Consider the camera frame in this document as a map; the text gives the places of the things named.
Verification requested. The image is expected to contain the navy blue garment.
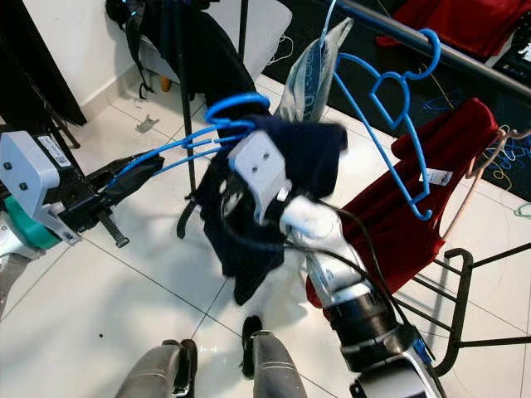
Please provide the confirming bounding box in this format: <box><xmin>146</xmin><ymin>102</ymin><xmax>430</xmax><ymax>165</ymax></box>
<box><xmin>203</xmin><ymin>116</ymin><xmax>349</xmax><ymax>306</ymax></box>

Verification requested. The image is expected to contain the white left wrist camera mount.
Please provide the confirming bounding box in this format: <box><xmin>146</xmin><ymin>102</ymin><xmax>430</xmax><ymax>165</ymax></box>
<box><xmin>0</xmin><ymin>131</ymin><xmax>88</xmax><ymax>245</ymax></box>

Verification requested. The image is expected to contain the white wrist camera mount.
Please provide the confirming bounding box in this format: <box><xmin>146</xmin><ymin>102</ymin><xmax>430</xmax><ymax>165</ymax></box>
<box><xmin>0</xmin><ymin>131</ymin><xmax>88</xmax><ymax>245</ymax></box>
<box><xmin>228</xmin><ymin>130</ymin><xmax>287</xmax><ymax>226</ymax></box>

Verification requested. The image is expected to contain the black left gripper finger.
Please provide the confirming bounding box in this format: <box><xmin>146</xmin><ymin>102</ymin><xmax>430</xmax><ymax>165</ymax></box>
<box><xmin>91</xmin><ymin>153</ymin><xmax>165</xmax><ymax>185</ymax></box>
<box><xmin>108</xmin><ymin>172</ymin><xmax>160</xmax><ymax>204</ymax></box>

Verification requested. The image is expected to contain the small grey floor clip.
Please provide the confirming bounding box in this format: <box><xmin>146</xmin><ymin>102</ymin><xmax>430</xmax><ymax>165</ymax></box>
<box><xmin>134</xmin><ymin>114</ymin><xmax>160</xmax><ymax>133</ymax></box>

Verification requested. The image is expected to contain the blue plastic hanger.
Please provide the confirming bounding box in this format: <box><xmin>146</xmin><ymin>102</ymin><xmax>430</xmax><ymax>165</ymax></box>
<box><xmin>112</xmin><ymin>93</ymin><xmax>270</xmax><ymax>187</ymax></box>
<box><xmin>332</xmin><ymin>29</ymin><xmax>442</xmax><ymax>223</ymax></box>

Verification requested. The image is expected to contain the black strap bag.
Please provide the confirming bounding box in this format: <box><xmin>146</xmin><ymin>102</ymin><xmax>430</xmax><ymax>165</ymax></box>
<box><xmin>104</xmin><ymin>0</ymin><xmax>154</xmax><ymax>92</ymax></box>

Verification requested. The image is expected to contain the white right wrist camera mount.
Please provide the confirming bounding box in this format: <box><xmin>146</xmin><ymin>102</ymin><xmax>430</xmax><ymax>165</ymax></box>
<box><xmin>228</xmin><ymin>130</ymin><xmax>287</xmax><ymax>226</ymax></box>

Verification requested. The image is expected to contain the black printed garment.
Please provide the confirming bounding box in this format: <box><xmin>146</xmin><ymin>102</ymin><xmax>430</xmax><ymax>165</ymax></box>
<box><xmin>141</xmin><ymin>0</ymin><xmax>258</xmax><ymax>104</ymax></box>

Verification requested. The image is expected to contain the dark red garment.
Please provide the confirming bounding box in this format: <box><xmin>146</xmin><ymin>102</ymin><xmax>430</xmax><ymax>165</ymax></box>
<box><xmin>307</xmin><ymin>98</ymin><xmax>494</xmax><ymax>309</ymax></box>

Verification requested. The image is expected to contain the pale pink hanger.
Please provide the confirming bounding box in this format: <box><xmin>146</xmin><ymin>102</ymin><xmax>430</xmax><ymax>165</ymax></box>
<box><xmin>440</xmin><ymin>124</ymin><xmax>531</xmax><ymax>241</ymax></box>

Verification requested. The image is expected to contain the black metal clothes rack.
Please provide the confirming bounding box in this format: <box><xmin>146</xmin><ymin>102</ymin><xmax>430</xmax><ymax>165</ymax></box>
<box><xmin>170</xmin><ymin>0</ymin><xmax>531</xmax><ymax>378</ymax></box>

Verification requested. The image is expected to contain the grey printed garment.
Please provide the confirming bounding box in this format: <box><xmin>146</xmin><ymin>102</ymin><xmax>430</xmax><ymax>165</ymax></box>
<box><xmin>278</xmin><ymin>18</ymin><xmax>353</xmax><ymax>125</ymax></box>

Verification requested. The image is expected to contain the grey right robot leg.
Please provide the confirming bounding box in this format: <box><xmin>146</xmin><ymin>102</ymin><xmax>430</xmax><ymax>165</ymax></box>
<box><xmin>241</xmin><ymin>317</ymin><xmax>316</xmax><ymax>398</ymax></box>

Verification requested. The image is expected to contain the grey upholstered couch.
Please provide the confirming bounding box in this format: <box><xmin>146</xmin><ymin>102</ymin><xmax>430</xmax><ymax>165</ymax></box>
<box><xmin>137</xmin><ymin>0</ymin><xmax>295</xmax><ymax>92</ymax></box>

